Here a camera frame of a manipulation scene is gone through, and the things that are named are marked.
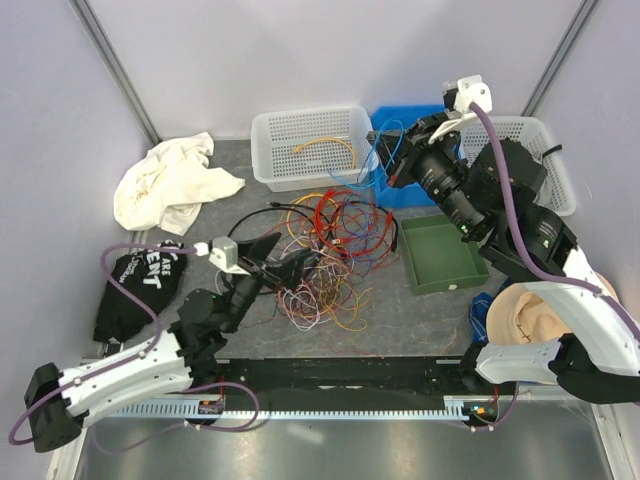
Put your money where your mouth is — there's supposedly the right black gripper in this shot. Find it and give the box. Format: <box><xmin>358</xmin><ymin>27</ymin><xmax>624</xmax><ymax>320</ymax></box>
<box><xmin>369</xmin><ymin>111</ymin><xmax>484</xmax><ymax>238</ymax></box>

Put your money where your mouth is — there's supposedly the white perforated basket left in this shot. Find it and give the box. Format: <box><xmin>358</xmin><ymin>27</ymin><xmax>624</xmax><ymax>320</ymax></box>
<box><xmin>251</xmin><ymin>106</ymin><xmax>379</xmax><ymax>192</ymax></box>

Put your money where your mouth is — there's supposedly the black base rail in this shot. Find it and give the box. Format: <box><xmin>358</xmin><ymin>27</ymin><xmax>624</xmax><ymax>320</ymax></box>
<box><xmin>191</xmin><ymin>356</ymin><xmax>496</xmax><ymax>410</ymax></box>

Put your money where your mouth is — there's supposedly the black printed t-shirt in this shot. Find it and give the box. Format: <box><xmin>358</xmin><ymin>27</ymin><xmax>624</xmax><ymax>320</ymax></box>
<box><xmin>93</xmin><ymin>250</ymin><xmax>188</xmax><ymax>343</ymax></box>

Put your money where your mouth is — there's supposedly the blue thin wire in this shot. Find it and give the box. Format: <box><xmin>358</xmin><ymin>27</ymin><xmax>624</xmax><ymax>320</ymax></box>
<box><xmin>328</xmin><ymin>119</ymin><xmax>406</xmax><ymax>189</ymax></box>

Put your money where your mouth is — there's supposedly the yellow ethernet cable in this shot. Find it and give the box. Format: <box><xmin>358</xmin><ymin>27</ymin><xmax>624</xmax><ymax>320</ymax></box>
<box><xmin>292</xmin><ymin>137</ymin><xmax>357</xmax><ymax>171</ymax></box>

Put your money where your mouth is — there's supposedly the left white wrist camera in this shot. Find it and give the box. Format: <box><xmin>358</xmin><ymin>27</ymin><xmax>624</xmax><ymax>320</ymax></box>
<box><xmin>193</xmin><ymin>237</ymin><xmax>248</xmax><ymax>275</ymax></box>

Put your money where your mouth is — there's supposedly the white perforated basket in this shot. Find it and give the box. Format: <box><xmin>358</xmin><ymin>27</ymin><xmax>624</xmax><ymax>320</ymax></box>
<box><xmin>454</xmin><ymin>116</ymin><xmax>578</xmax><ymax>217</ymax></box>
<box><xmin>251</xmin><ymin>106</ymin><xmax>379</xmax><ymax>192</ymax></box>

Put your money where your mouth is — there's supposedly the slotted cable duct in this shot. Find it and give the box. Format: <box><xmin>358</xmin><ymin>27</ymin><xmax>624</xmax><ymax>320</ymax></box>
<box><xmin>107</xmin><ymin>396</ymin><xmax>469</xmax><ymax>421</ymax></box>

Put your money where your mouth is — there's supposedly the red ethernet cable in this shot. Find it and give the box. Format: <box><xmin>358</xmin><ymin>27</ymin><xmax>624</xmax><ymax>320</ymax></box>
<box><xmin>313</xmin><ymin>187</ymin><xmax>396</xmax><ymax>259</ymax></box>

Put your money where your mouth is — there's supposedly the tangled thin wire pile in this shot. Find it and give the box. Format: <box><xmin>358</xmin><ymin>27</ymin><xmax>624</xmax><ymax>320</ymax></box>
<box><xmin>249</xmin><ymin>219</ymin><xmax>401</xmax><ymax>359</ymax></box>

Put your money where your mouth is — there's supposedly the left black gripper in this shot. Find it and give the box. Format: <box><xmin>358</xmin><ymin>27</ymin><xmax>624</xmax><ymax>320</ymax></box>
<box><xmin>222</xmin><ymin>232</ymin><xmax>313</xmax><ymax>333</ymax></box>

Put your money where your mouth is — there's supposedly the green plastic tray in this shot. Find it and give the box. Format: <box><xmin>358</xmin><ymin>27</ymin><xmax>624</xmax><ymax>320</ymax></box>
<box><xmin>398</xmin><ymin>215</ymin><xmax>490</xmax><ymax>296</ymax></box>

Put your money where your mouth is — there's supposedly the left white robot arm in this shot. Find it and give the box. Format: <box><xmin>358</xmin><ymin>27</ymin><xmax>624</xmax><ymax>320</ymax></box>
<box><xmin>8</xmin><ymin>233</ymin><xmax>315</xmax><ymax>453</ymax></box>

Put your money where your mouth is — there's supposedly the blue plastic bin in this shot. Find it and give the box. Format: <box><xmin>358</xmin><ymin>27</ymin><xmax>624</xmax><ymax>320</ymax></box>
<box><xmin>371</xmin><ymin>104</ymin><xmax>445</xmax><ymax>209</ymax></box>

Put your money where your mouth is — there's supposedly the beige bucket hat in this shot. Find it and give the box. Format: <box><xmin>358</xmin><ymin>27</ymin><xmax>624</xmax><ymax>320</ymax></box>
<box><xmin>485</xmin><ymin>272</ymin><xmax>624</xmax><ymax>386</ymax></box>

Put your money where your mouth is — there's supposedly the cream white cloth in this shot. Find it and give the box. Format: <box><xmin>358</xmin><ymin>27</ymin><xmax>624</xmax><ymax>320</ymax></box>
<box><xmin>113</xmin><ymin>132</ymin><xmax>245</xmax><ymax>236</ymax></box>

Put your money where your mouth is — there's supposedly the blue cloth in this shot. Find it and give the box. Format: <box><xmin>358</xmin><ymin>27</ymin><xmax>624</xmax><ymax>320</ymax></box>
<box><xmin>468</xmin><ymin>292</ymin><xmax>495</xmax><ymax>342</ymax></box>

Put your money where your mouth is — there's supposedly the white perforated basket right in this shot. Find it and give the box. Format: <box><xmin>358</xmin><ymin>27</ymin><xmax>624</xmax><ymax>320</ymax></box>
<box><xmin>454</xmin><ymin>116</ymin><xmax>578</xmax><ymax>217</ymax></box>

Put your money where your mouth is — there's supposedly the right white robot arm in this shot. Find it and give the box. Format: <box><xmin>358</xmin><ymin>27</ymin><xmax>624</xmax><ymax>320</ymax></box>
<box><xmin>367</xmin><ymin>103</ymin><xmax>639</xmax><ymax>404</ymax></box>

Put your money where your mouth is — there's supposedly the orange yellow cable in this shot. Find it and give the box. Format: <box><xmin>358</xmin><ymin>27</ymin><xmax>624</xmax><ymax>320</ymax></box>
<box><xmin>284</xmin><ymin>191</ymin><xmax>326</xmax><ymax>246</ymax></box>

